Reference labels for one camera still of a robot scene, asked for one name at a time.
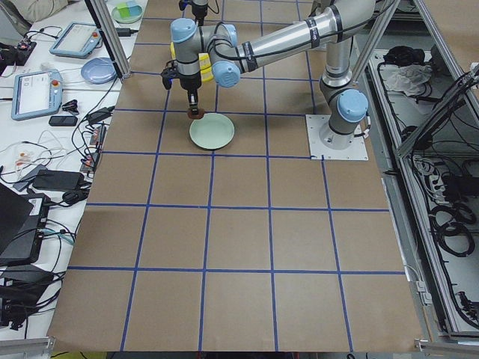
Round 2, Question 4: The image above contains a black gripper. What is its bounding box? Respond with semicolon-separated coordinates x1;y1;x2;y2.
180;73;200;116

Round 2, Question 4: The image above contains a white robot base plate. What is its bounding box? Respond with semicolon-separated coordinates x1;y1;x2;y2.
305;114;369;162

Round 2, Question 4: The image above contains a blue round plate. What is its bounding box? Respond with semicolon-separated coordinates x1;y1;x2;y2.
80;57;117;85

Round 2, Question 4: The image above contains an aluminium frame post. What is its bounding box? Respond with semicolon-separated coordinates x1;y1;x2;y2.
85;0;131;82

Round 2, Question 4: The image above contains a green plate with blocks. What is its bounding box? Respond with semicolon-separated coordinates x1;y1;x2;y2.
112;1;144;24

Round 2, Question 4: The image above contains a blue teach pendant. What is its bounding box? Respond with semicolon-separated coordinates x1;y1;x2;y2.
11;70;63;121
49;22;101;58

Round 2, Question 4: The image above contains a brown steamed bun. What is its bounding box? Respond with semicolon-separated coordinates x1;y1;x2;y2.
187;108;205;120

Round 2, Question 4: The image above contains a black power adapter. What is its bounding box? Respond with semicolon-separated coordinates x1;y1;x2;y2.
32;170;84;191

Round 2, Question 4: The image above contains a light green plate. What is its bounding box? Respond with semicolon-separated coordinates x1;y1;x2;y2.
189;113;235;150

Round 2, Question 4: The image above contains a black laptop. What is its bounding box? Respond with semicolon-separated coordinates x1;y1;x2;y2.
1;185;50;266

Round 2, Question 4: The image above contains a blue teach pendant lower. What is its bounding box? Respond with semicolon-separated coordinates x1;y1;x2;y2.
11;70;63;121

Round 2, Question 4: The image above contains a blue teach pendant upper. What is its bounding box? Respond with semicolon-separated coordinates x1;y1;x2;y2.
49;22;101;58

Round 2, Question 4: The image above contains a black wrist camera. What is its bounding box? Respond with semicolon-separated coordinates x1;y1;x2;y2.
160;60;178;90

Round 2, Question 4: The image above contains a white crumpled cloth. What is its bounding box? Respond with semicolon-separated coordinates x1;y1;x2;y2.
385;64;433;96

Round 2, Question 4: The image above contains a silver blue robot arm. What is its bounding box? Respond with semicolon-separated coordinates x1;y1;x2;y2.
161;1;375;137

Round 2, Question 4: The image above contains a black small remote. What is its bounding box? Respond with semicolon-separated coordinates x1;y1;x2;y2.
49;115;78;127

